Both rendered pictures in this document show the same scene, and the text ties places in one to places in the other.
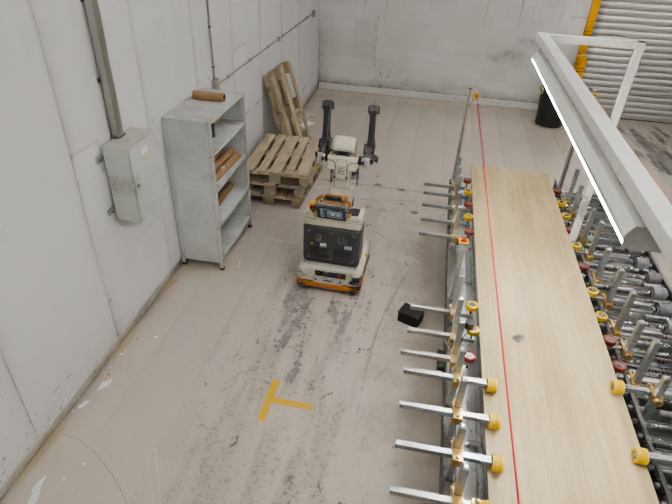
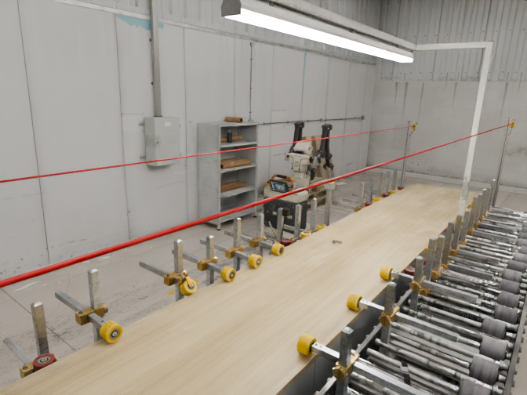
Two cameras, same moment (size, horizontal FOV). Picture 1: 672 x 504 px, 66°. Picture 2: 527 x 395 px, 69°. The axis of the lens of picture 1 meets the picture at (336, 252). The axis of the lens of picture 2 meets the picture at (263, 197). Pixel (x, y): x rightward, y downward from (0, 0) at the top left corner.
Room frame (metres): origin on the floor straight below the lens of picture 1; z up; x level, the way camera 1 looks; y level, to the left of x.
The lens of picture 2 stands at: (-0.20, -1.97, 1.96)
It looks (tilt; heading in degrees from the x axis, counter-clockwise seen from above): 15 degrees down; 28
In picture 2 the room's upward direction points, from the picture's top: 2 degrees clockwise
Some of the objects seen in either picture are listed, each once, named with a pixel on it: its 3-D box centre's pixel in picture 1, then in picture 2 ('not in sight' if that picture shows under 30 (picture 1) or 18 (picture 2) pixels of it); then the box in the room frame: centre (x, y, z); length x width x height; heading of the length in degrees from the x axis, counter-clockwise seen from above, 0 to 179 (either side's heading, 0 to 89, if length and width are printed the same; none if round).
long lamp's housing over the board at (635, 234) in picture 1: (573, 112); (350, 41); (2.54, -1.14, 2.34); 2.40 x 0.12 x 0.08; 171
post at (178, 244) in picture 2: (456, 497); (179, 278); (1.36, -0.61, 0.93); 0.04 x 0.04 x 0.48; 81
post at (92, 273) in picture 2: not in sight; (96, 315); (0.86, -0.52, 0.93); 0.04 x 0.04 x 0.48; 81
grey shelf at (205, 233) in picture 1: (213, 179); (228, 172); (4.72, 1.28, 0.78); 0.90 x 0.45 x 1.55; 171
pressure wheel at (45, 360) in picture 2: not in sight; (45, 370); (0.56, -0.59, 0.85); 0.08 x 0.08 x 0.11
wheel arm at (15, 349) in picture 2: not in sight; (26, 360); (0.59, -0.39, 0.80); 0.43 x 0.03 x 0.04; 81
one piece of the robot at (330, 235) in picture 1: (334, 229); (286, 204); (4.19, 0.02, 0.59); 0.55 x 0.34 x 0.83; 80
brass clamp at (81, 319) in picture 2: not in sight; (92, 313); (0.84, -0.52, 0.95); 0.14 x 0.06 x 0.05; 171
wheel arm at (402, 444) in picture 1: (446, 452); (199, 261); (1.57, -0.59, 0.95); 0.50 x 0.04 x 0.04; 81
